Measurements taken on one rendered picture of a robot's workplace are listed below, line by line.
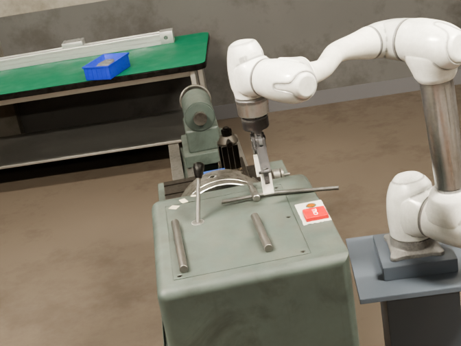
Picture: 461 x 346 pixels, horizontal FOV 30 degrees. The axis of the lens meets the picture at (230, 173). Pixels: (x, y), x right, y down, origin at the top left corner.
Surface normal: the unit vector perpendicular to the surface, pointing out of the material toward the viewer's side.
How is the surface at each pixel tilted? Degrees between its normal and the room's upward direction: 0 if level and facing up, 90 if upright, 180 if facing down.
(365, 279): 0
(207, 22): 90
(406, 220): 91
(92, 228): 0
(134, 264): 0
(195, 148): 90
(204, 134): 90
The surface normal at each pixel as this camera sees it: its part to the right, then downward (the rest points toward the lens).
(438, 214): -0.78, 0.39
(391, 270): -0.02, 0.39
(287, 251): -0.16, -0.91
